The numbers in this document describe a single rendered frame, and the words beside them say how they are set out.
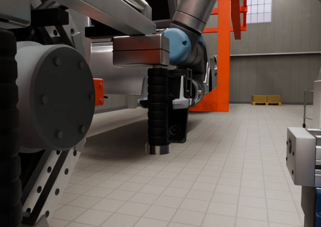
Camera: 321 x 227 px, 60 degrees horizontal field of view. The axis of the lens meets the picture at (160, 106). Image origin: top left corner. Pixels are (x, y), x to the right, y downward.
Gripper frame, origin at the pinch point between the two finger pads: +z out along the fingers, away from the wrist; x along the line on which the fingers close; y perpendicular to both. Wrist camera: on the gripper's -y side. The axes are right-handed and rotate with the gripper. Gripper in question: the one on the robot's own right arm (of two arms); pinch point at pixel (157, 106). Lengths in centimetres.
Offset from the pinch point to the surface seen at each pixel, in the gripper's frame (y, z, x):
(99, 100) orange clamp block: 0.0, -16.2, -20.5
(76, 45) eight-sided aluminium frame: 12.2, -6.4, -20.2
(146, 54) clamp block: 8.7, 2.5, -1.1
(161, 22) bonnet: 92, -324, -94
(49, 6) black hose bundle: 15.5, 9.6, -14.3
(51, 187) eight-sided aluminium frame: -15.9, 2.4, -20.7
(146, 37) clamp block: 11.4, 2.5, -1.1
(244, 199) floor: -83, -172, 17
